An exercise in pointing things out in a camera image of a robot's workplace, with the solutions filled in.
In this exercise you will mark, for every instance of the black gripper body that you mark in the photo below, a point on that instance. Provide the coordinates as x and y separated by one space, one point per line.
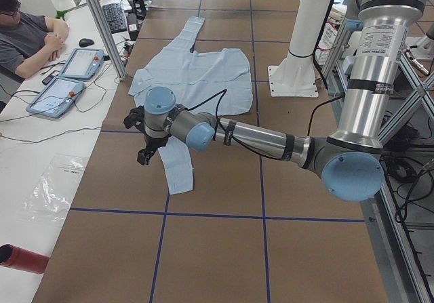
152 144

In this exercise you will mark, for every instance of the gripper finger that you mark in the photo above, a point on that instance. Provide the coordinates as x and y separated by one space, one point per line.
144 155

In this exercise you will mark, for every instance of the light blue button shirt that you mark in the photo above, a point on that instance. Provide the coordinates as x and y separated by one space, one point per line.
183 91

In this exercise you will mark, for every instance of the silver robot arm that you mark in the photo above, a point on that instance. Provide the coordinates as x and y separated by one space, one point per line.
347 160

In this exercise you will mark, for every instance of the far blue teach pendant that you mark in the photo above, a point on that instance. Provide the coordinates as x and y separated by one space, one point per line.
82 64

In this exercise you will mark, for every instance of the blue teach pendant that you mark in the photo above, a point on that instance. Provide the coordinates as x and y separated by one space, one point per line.
82 64
56 98

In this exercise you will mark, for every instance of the near blue teach pendant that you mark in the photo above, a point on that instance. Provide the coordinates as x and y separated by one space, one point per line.
56 98

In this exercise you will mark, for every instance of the black computer mouse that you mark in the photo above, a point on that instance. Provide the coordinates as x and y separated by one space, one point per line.
84 42

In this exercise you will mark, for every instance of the clear plastic bag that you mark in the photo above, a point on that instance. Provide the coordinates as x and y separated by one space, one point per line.
55 190

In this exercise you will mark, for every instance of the black computer keyboard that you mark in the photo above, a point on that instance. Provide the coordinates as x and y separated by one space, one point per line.
115 17

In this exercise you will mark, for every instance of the seated person grey shirt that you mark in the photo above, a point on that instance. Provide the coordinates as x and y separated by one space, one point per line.
28 41

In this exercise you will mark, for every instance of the red cylinder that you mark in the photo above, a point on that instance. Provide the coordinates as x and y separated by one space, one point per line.
22 259

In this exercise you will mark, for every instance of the aluminium frame post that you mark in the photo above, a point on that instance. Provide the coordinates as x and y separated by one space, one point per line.
107 38

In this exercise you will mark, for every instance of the white camera mast base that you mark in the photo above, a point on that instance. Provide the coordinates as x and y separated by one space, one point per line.
295 75

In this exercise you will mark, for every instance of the aluminium frame rack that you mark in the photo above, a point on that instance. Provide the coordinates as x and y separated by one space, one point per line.
402 212

